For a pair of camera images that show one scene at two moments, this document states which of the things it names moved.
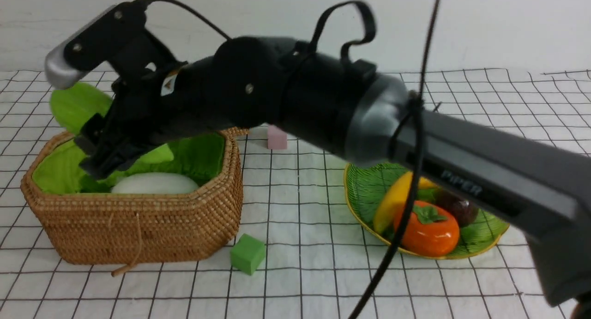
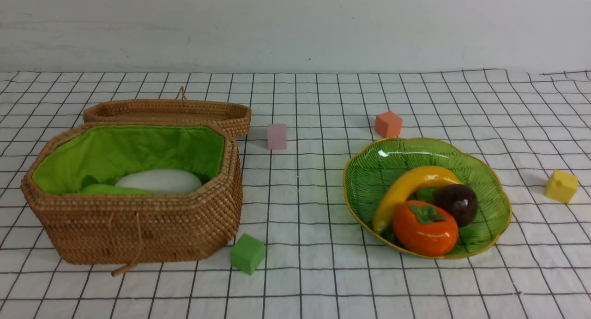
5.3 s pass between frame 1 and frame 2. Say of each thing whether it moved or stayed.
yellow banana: stayed
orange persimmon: stayed
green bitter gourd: moved
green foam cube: stayed
